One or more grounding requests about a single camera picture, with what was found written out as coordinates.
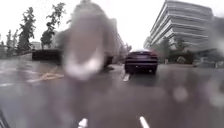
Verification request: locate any dark car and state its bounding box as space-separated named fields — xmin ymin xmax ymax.
xmin=124 ymin=49 xmax=159 ymax=75

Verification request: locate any wet grey asphalt road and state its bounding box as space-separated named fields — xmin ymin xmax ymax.
xmin=0 ymin=59 xmax=224 ymax=128

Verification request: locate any robot's own part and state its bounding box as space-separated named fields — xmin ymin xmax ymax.
xmin=139 ymin=115 xmax=151 ymax=128
xmin=77 ymin=117 xmax=89 ymax=128

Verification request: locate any dark hedge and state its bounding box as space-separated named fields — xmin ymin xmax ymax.
xmin=31 ymin=49 xmax=63 ymax=62

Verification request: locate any grey multi-storey building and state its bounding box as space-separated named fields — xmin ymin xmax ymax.
xmin=143 ymin=0 xmax=224 ymax=54

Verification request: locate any row of trees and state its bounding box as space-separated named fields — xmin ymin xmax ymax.
xmin=0 ymin=2 xmax=67 ymax=57

